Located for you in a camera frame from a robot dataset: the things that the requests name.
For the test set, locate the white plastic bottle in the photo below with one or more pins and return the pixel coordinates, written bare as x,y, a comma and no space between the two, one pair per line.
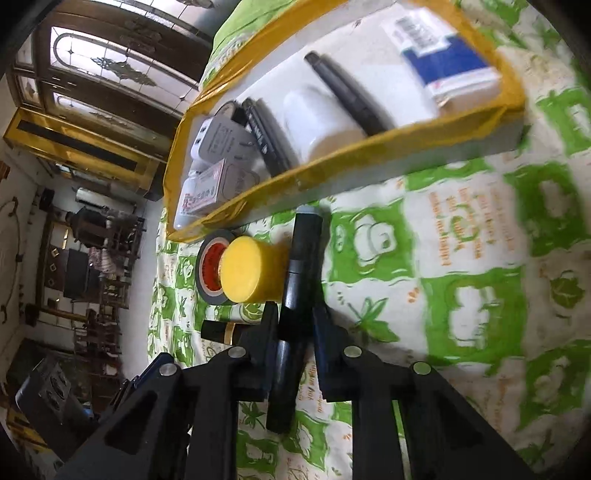
321,124

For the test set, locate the blue and white box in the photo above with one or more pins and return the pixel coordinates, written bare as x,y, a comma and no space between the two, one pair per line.
450,60

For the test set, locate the black tape roll red core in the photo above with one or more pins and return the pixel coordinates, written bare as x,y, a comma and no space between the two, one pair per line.
207,272

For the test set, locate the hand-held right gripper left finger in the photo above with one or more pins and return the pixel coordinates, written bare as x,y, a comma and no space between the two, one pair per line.
270,332

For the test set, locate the wooden stained glass door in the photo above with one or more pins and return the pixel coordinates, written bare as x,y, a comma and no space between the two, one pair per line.
111,55

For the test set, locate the wooden chair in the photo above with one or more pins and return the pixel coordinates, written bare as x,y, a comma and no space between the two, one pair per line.
115,235

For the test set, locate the black marker blue-grey end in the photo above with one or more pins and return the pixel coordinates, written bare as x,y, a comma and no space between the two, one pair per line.
300,272

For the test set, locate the green printed blanket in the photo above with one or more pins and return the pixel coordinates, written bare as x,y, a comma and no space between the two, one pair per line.
461,277

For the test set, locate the large black tape roll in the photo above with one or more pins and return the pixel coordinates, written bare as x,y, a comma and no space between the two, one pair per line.
268,136

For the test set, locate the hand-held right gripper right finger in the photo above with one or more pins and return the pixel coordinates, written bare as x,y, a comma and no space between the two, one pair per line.
323,344

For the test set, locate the small white charger adapter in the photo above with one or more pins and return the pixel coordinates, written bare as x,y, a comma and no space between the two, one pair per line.
221,141

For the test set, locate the black pen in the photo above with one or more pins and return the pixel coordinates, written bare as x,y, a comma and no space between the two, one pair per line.
355,97

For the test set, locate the yellow round sponge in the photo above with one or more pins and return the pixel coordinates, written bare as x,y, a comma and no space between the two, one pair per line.
249,270

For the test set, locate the small grey pink-print box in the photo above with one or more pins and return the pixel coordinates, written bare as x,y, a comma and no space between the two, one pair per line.
207,191

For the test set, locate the yellow framed cabinet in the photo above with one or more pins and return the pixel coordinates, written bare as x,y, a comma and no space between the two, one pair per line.
83,147

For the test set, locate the yellow-edged white tray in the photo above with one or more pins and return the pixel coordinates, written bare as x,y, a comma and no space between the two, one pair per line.
351,166

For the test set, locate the black lipstick gold band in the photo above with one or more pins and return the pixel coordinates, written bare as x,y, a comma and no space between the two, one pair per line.
226,332

